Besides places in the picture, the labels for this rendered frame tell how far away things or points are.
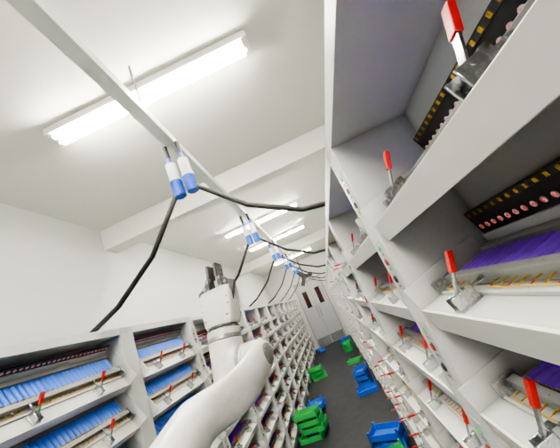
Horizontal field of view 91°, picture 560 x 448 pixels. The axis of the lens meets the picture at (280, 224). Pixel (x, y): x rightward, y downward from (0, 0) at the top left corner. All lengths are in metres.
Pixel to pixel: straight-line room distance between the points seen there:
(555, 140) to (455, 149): 0.23
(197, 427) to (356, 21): 0.68
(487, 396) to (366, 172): 0.51
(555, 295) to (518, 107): 0.22
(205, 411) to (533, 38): 0.62
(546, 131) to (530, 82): 0.29
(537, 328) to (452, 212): 0.40
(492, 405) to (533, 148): 0.46
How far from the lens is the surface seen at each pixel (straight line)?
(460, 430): 1.13
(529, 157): 0.57
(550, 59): 0.24
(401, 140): 0.76
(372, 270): 1.36
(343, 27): 0.48
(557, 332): 0.35
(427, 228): 0.69
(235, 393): 0.62
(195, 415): 0.61
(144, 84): 1.85
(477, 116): 0.28
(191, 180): 1.49
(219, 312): 0.74
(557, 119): 0.52
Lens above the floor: 1.46
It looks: 17 degrees up
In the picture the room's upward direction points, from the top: 24 degrees counter-clockwise
